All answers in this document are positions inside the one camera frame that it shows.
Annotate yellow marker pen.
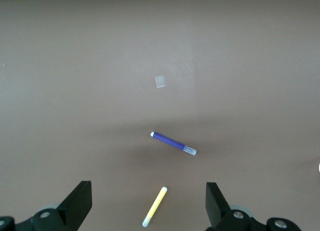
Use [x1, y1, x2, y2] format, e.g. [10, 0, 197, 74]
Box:
[141, 186, 169, 228]

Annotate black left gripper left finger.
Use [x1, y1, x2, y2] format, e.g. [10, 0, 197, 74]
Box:
[14, 180, 93, 231]

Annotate small clear tape piece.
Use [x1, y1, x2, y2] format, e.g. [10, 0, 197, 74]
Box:
[154, 75, 167, 89]

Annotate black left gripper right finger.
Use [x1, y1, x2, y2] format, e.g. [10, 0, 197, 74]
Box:
[205, 182, 268, 231]

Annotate purple marker pen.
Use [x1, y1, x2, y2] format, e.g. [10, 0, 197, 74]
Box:
[150, 131, 198, 157]

